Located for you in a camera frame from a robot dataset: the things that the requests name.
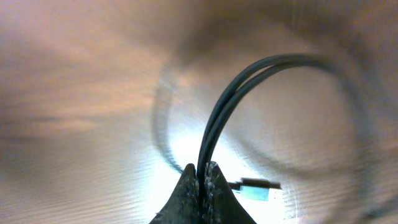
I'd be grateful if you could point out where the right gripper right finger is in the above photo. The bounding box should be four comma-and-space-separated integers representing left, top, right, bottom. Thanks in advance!
199, 161, 256, 224

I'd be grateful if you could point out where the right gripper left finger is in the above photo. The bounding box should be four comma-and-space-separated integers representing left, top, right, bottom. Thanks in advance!
149, 164, 199, 224

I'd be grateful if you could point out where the black usb cable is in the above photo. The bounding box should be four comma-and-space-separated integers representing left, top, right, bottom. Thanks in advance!
150, 53, 374, 203

